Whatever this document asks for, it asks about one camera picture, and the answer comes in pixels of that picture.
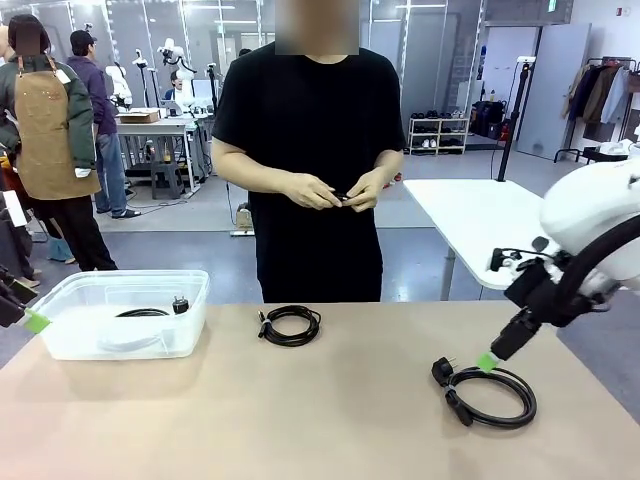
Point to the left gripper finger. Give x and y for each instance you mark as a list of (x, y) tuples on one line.
[(22, 291), (36, 321)]

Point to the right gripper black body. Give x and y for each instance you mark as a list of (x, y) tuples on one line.
[(535, 290)]

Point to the small white robot arm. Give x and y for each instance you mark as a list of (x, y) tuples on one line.
[(119, 82)]

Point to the person's right forearm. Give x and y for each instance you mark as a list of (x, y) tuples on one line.
[(250, 180)]

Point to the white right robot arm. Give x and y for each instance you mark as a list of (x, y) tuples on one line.
[(590, 200)]

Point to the person's left forearm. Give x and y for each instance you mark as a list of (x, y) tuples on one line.
[(390, 162)]

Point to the person's left hand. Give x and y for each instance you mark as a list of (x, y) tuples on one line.
[(367, 192)]

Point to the person's right hand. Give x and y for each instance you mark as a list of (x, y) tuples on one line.
[(307, 192)]

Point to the clear plastic storage box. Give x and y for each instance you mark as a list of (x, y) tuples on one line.
[(125, 345)]

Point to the white height-adjustable table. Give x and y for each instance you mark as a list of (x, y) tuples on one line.
[(475, 215)]

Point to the black utility cart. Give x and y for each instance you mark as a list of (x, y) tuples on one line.
[(597, 154)]

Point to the white item on cart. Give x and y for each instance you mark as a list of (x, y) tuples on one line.
[(617, 148)]

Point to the black luggage bags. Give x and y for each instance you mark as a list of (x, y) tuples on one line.
[(487, 120)]

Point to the white shoe rack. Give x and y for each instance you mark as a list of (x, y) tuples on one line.
[(440, 135)]

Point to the grey plastic stool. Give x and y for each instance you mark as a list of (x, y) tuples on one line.
[(167, 175)]

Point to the orange drink bottle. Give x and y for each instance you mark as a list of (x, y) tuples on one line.
[(166, 155)]

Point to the coat rack with clothes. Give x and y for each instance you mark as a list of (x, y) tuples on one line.
[(600, 95)]

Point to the flat cardboard box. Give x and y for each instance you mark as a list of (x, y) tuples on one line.
[(140, 117)]

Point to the grey metal workbench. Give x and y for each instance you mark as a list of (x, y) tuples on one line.
[(160, 127)]

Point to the grey partition panel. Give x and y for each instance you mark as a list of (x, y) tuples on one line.
[(550, 75)]

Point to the seated person in white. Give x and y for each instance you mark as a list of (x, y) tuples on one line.
[(177, 87)]

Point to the black stand with white head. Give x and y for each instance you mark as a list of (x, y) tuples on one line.
[(139, 57)]

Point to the person in black t-shirt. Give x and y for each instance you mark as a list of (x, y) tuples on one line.
[(310, 125)]

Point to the red fire alarm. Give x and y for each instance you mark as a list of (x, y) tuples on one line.
[(624, 10)]

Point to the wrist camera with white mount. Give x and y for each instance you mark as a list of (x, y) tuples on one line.
[(497, 260)]

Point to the black camera pole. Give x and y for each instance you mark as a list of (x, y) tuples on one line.
[(512, 120)]

